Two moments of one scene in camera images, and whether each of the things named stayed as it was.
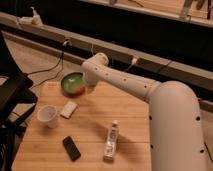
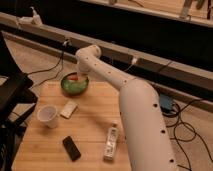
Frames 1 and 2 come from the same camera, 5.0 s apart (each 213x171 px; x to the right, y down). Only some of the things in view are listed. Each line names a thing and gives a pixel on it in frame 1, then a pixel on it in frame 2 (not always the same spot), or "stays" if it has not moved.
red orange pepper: (80, 90) to (74, 78)
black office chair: (17, 98) stays
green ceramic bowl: (71, 82) stays
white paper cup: (47, 115) stays
